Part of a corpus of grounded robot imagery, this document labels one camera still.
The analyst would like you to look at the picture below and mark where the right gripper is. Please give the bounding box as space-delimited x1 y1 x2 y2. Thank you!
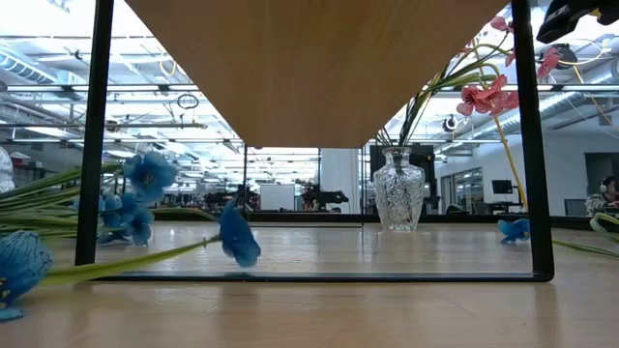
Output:
535 0 619 45

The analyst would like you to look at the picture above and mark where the pink artificial flower bunch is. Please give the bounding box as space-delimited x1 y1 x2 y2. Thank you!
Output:
386 15 563 146
376 72 521 149

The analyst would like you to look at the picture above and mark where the small two-bloom blue sprig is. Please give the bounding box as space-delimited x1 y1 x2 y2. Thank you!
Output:
497 212 619 260

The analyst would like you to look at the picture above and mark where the tall cut-glass vase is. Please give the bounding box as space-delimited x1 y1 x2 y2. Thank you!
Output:
372 146 427 233

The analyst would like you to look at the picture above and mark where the long-stemmed blue flower sprig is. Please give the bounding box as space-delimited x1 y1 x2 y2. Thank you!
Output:
0 199 263 324

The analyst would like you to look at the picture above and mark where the bare green stem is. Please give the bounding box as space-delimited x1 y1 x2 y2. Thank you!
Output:
150 206 220 224

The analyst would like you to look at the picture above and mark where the large blue flower bunch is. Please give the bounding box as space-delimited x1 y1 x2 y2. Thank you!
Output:
0 151 179 248

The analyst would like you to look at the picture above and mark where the round ribbed glass vase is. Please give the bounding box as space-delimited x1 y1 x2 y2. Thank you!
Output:
0 146 15 195

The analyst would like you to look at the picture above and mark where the person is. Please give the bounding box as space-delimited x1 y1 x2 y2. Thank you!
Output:
583 174 619 218

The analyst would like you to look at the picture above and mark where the white board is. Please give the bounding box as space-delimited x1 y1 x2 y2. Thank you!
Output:
259 183 297 212

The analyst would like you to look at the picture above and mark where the yellow hanging cable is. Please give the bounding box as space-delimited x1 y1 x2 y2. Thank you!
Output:
471 38 528 212

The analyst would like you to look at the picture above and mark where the wooden shelf black frame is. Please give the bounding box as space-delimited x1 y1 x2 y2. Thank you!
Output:
74 0 555 284

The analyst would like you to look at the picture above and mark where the black table frame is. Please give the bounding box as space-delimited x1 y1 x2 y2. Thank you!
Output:
99 211 619 231

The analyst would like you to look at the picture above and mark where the black hanging cable coil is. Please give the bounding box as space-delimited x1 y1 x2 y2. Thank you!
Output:
175 92 201 111

